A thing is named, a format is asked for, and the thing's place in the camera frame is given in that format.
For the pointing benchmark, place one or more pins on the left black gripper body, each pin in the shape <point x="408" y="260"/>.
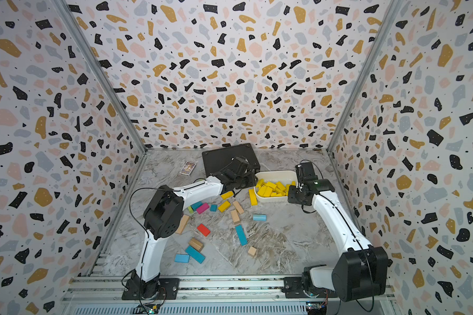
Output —
<point x="248" y="180"/>

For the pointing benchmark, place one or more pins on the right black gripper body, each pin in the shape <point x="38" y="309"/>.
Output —
<point x="294" y="195"/>

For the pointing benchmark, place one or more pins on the white plastic bin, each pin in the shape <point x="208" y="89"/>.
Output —
<point x="273" y="186"/>

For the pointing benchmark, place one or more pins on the long yellow block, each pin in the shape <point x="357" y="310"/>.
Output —
<point x="253" y="198"/>

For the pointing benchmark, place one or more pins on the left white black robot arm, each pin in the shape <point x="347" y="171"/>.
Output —
<point x="165" y="212"/>

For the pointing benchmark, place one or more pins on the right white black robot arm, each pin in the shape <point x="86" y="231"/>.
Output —
<point x="361" y="269"/>

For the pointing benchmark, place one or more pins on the black briefcase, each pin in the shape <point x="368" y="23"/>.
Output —
<point x="217" y="159"/>

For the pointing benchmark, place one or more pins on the natural wood block slanted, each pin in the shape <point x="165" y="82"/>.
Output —
<point x="238" y="207"/>

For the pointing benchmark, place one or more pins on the yellow block centre slanted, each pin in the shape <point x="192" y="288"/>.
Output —
<point x="224" y="206"/>

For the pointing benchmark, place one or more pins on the natural wood block centre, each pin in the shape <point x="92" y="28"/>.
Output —
<point x="235" y="216"/>

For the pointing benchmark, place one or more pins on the light blue cylinder block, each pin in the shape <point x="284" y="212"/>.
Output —
<point x="260" y="217"/>

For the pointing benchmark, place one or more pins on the small card box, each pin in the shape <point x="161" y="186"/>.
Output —
<point x="187" y="168"/>

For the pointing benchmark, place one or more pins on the teal block beside magenta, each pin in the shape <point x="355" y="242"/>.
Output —
<point x="195" y="206"/>

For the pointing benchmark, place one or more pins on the teal slanted block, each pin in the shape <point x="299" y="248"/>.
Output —
<point x="241" y="235"/>

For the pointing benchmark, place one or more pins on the red block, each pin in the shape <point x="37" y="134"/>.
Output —
<point x="205" y="231"/>

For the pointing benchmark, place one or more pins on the natural wood long block left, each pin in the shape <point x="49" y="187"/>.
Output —
<point x="182" y="225"/>

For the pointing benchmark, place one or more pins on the small natural wood cube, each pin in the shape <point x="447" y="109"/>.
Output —
<point x="252" y="251"/>

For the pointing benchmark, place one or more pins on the natural wood block front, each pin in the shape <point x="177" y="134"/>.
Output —
<point x="196" y="244"/>

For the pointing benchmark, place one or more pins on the teal long block front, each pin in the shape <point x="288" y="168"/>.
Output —
<point x="196" y="255"/>

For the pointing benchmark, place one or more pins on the small light blue block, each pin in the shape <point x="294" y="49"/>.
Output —
<point x="182" y="258"/>

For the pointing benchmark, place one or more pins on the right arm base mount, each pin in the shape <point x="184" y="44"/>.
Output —
<point x="294" y="288"/>

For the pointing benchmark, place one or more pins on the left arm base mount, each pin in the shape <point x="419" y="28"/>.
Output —
<point x="156" y="289"/>

